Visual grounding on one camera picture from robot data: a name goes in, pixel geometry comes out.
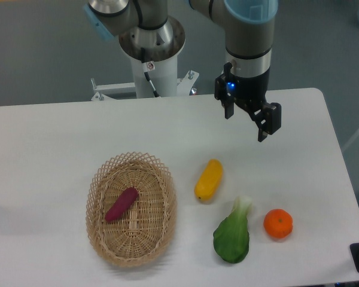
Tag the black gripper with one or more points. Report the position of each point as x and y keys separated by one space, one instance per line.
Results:
x=248 y=94

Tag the purple sweet potato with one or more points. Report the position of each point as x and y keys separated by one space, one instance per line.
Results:
x=125 y=200

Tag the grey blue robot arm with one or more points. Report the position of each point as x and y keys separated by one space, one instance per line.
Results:
x=248 y=26

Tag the woven wicker basket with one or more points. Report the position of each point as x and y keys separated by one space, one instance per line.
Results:
x=145 y=230

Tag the orange tangerine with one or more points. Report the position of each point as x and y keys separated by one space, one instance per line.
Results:
x=278 y=223

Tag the green bok choy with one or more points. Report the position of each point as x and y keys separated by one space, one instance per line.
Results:
x=231 y=239

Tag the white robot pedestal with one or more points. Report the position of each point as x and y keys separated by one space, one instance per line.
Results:
x=153 y=56

